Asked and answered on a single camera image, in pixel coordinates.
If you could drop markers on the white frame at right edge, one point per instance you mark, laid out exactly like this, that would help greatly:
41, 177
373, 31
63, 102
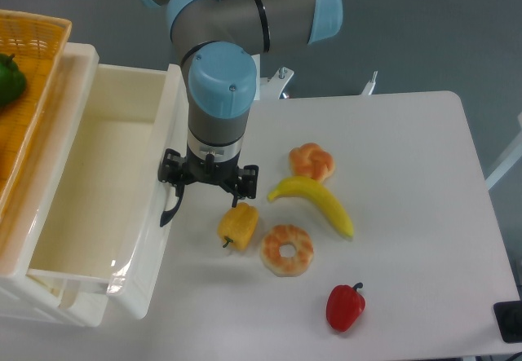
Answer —
505, 160

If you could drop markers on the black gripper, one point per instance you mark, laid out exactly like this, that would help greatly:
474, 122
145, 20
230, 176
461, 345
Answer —
180, 171

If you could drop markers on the green bell pepper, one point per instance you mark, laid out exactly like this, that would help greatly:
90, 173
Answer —
13, 81

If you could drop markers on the knotted bread roll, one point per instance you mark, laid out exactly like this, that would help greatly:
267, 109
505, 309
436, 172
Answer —
310, 160

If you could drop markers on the yellow banana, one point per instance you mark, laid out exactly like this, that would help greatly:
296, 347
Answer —
319, 195

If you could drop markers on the red bell pepper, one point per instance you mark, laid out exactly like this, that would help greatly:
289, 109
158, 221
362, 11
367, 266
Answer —
344, 306

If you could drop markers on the yellow woven basket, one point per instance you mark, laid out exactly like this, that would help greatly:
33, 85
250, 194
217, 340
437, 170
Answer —
38, 42

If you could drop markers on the black top drawer handle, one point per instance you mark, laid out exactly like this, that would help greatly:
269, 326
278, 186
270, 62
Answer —
168, 214

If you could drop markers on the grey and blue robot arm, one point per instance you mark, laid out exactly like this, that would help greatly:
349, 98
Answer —
215, 43

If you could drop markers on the white drawer cabinet frame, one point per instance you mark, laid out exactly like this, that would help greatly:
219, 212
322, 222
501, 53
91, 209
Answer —
33, 195

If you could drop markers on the black device at table edge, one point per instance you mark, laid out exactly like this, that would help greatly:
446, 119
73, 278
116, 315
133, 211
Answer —
508, 316

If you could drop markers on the yellow bell pepper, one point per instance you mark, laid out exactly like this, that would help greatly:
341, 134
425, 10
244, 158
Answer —
237, 226

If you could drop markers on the ring-shaped bread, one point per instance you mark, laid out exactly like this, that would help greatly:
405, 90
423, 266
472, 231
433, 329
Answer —
287, 250

